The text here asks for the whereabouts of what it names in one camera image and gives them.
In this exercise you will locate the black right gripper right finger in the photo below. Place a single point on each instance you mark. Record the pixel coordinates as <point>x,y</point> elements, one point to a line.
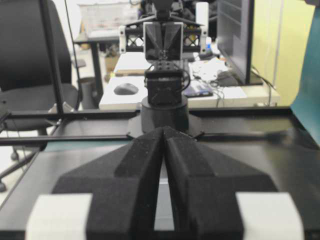
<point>222,198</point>

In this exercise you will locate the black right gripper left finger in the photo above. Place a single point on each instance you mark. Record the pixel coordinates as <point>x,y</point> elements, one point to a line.
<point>112,197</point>

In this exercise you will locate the white-framed opposite gripper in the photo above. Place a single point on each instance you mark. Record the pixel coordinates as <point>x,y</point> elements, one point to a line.
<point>162,40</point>

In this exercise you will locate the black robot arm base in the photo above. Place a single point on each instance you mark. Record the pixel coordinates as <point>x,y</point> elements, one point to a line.
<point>165,106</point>

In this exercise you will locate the white desk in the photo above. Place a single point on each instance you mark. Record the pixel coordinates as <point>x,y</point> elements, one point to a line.
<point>130,69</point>

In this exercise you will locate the black computer mouse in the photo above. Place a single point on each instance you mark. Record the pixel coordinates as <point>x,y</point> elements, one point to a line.
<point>126,89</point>

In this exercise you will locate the blue notebook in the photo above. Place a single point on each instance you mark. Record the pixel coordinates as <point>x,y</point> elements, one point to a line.
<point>197,89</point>

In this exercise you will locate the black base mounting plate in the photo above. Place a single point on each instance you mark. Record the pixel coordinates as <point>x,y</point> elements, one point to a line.
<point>135,127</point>

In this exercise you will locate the black computer monitor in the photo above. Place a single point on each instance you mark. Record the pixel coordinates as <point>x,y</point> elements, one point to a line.
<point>235,26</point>

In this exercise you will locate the teal panel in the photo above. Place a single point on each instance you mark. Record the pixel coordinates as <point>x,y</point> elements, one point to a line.
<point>306,106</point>

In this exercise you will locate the black office chair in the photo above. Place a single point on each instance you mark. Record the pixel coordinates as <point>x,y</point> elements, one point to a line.
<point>25,81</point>

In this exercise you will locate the black metal frame post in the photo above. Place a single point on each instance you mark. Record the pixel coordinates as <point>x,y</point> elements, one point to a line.
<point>52,55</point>

